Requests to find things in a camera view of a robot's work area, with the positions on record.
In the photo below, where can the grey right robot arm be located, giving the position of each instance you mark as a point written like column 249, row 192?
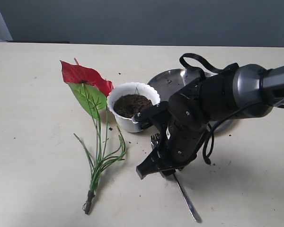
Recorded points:
column 250, row 91

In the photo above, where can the red artificial anthurium plant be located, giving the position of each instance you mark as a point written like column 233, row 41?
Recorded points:
column 91, row 92

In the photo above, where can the metal fork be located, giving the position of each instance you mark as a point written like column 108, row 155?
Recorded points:
column 154, row 142

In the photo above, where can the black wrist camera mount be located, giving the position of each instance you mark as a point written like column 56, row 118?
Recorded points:
column 157, row 115

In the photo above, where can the white scalloped flower pot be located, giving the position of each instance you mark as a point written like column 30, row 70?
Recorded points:
column 129, row 99

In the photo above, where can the round steel plate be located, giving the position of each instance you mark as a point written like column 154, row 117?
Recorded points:
column 169, row 82

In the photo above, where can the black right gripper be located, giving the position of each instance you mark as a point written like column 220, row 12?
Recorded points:
column 183, row 127

